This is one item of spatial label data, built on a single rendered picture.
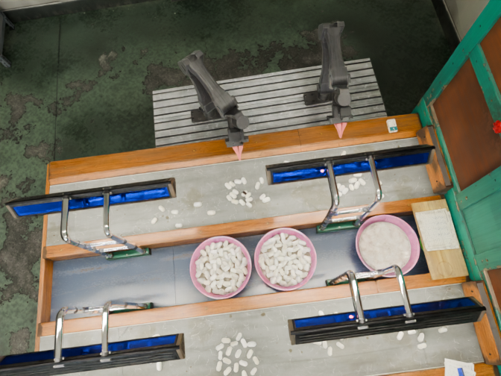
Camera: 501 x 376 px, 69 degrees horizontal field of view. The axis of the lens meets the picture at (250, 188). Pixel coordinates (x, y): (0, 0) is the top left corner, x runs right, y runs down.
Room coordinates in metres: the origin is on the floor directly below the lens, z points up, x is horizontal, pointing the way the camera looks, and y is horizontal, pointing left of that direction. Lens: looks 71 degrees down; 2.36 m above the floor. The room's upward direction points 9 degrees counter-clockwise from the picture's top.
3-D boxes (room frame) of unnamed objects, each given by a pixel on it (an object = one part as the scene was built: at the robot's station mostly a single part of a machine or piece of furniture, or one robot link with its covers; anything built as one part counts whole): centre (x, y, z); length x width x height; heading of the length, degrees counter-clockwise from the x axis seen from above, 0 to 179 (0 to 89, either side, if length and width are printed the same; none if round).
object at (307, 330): (-0.08, -0.36, 1.08); 0.62 x 0.08 x 0.07; 88
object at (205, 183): (0.56, 0.06, 0.73); 1.81 x 0.30 x 0.02; 88
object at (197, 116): (1.03, 0.15, 0.71); 0.20 x 0.07 x 0.08; 89
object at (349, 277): (0.00, -0.36, 0.90); 0.20 x 0.19 x 0.45; 88
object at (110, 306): (0.04, 0.61, 0.90); 0.20 x 0.19 x 0.45; 88
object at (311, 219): (0.38, 0.06, 0.71); 1.81 x 0.05 x 0.11; 88
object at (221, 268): (0.22, 0.18, 0.72); 0.24 x 0.24 x 0.06
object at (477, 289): (-0.15, -0.80, 0.83); 0.30 x 0.06 x 0.07; 178
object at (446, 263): (0.19, -0.76, 0.77); 0.33 x 0.15 x 0.01; 178
